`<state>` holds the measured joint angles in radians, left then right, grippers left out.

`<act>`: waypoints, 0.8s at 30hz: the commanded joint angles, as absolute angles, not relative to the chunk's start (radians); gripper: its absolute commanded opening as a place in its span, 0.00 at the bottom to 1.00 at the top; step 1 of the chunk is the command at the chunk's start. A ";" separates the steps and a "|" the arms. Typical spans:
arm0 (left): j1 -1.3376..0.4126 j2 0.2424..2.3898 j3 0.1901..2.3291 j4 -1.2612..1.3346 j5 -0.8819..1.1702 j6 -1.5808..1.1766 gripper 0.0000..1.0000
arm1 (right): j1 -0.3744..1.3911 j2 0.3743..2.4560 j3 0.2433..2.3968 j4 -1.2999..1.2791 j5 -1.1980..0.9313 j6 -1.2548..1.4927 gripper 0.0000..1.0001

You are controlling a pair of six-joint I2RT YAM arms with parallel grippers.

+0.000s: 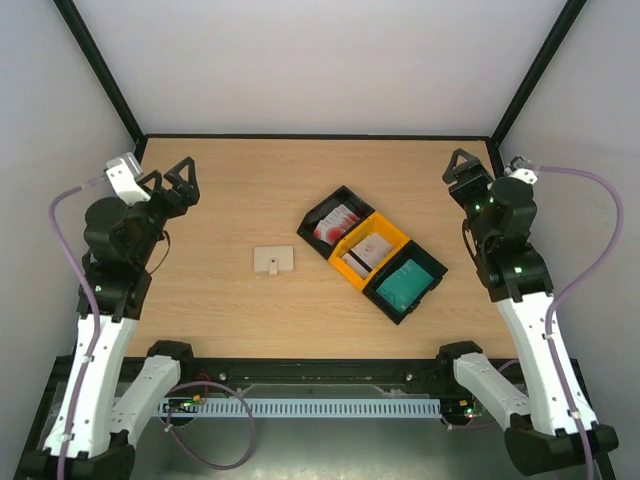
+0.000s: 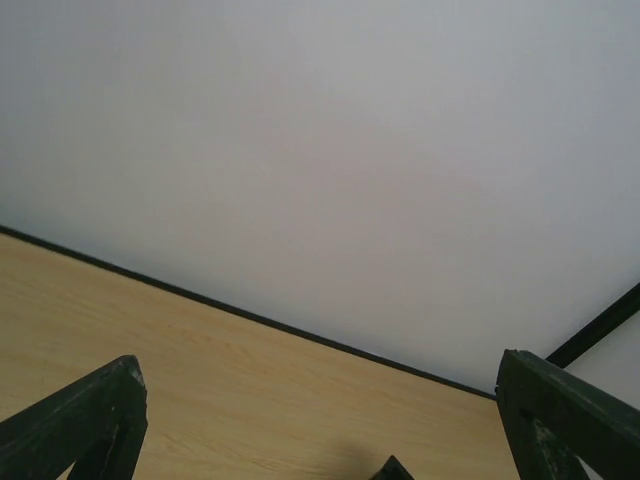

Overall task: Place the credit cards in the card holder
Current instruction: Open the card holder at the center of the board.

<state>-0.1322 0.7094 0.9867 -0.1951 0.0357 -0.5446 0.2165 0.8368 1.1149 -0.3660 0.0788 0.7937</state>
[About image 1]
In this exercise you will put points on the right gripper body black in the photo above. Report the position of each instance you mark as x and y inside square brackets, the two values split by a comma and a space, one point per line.
[470, 183]

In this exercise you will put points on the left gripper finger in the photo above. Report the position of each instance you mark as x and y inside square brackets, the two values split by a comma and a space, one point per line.
[151, 182]
[181, 175]

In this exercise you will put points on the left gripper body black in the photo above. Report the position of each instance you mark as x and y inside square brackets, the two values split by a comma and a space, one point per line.
[173, 208]

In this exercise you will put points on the beige card holder wallet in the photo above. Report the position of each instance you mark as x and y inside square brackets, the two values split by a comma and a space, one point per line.
[273, 259]

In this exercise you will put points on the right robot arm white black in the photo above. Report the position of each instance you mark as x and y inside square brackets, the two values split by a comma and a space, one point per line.
[550, 425]

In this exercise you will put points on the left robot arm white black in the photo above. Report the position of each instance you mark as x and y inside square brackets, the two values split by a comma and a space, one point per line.
[95, 433]

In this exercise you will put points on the white cards in yellow bin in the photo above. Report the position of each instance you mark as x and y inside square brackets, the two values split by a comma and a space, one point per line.
[364, 257]

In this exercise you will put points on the black bin with red cards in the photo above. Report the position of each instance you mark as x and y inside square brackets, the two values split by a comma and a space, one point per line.
[343, 195]

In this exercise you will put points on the teal cards stack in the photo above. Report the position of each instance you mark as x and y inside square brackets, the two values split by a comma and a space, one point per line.
[403, 287]

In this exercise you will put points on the black bin with teal cards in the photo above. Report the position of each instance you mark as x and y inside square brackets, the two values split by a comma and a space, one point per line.
[413, 251]

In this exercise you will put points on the stack of red white cards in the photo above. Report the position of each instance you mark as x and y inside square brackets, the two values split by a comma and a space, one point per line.
[335, 224]

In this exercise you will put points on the yellow bin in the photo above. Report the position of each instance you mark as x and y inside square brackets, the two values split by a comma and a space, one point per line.
[375, 223]

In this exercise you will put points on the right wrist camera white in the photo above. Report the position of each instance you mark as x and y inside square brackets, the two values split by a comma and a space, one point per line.
[522, 169]

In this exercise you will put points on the black aluminium frame rail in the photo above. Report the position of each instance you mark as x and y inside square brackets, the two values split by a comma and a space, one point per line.
[411, 376]

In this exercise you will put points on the light blue cable duct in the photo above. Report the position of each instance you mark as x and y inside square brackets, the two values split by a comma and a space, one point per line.
[394, 408]

